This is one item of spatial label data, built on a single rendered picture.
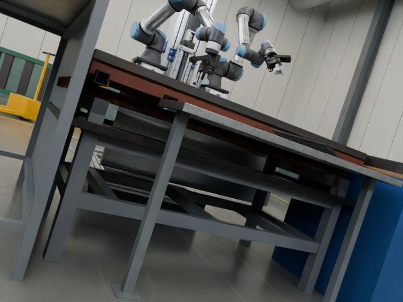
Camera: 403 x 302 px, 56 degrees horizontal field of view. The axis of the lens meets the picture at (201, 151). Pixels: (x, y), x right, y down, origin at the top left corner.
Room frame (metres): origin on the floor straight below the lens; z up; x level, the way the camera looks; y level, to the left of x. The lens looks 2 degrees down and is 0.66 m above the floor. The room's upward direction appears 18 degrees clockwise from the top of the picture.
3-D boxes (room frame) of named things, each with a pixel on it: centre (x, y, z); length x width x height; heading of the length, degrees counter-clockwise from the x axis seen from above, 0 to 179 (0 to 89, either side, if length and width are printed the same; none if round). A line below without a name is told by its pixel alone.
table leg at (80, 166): (1.51, 0.44, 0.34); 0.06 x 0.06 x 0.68; 27
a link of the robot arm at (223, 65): (2.90, 0.08, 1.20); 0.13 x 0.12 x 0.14; 118
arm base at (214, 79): (2.89, 0.08, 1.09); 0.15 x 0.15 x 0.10
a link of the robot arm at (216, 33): (2.06, 0.11, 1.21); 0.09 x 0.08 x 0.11; 43
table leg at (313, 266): (2.15, -0.81, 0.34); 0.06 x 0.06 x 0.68; 27
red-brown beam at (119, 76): (1.84, -0.18, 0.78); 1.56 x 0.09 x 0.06; 117
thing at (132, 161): (2.60, -0.01, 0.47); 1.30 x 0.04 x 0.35; 117
